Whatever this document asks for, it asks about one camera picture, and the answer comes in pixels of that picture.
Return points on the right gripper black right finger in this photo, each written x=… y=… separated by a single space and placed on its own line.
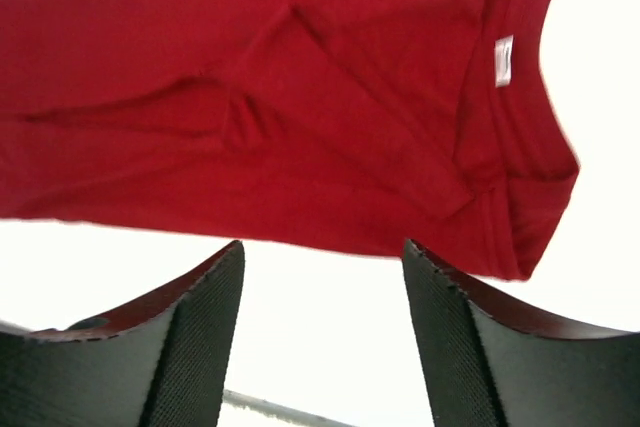
x=490 y=359

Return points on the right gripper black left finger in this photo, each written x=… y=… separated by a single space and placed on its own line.
x=157 y=360

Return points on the red t-shirt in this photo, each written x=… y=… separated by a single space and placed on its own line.
x=344 y=125

